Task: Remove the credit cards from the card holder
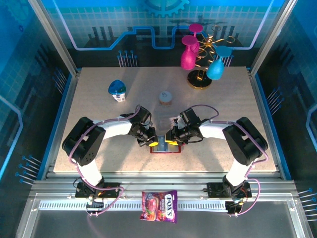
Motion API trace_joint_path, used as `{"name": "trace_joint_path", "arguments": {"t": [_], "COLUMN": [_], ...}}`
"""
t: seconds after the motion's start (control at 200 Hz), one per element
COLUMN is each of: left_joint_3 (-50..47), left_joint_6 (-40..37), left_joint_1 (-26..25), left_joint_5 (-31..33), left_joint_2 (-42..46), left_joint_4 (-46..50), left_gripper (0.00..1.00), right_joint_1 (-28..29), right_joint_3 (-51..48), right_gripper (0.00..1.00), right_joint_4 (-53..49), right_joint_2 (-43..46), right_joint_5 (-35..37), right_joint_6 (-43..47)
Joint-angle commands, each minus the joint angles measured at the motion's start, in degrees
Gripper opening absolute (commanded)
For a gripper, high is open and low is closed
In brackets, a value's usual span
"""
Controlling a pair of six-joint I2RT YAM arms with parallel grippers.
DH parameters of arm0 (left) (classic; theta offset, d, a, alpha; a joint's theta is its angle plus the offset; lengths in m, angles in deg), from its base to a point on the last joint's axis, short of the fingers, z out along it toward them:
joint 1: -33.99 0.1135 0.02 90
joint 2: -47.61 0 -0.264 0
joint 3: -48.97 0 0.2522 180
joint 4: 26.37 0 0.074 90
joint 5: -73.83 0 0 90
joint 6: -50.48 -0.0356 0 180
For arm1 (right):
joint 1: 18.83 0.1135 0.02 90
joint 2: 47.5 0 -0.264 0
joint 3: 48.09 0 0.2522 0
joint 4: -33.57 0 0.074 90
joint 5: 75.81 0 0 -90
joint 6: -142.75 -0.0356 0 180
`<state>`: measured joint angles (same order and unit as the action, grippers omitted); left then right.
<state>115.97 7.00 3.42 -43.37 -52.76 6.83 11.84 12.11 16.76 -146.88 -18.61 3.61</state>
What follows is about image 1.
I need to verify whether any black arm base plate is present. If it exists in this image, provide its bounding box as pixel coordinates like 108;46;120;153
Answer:
75;182;122;199
207;182;253;199

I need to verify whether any blue glitter wine glass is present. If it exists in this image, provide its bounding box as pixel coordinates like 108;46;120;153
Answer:
206;46;233;81

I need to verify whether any aluminium frame post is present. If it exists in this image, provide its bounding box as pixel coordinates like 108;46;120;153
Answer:
27;0;81;76
249;0;299;76

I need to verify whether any pink glitter wine glass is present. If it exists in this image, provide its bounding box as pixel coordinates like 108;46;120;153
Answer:
189;23;204;54
180;35;200;70

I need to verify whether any gold wire glass rack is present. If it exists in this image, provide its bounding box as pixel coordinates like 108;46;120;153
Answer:
187;23;236;90

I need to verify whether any aluminium front frame rail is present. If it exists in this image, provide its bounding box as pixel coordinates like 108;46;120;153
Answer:
29;171;299;200

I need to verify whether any aluminium side rail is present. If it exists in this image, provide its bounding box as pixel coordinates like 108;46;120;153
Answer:
247;68;283;179
44;69;82;179

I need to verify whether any white slotted cable duct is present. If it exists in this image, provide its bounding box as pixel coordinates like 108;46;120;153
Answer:
38;199;230;212

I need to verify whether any red leather card holder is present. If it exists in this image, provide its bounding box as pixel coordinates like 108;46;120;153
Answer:
149;135;183;155

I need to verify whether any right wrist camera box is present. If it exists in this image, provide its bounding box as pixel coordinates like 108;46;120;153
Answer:
170;117;186;129

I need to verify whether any white bottle with blue cap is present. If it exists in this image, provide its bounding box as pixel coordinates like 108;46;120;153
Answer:
107;79;127;103

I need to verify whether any black cable junction box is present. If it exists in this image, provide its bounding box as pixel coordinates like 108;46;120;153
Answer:
85;200;105;212
225;200;243;215

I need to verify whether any purple Fox's candy bag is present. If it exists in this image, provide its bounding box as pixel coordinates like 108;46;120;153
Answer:
140;190;178;224

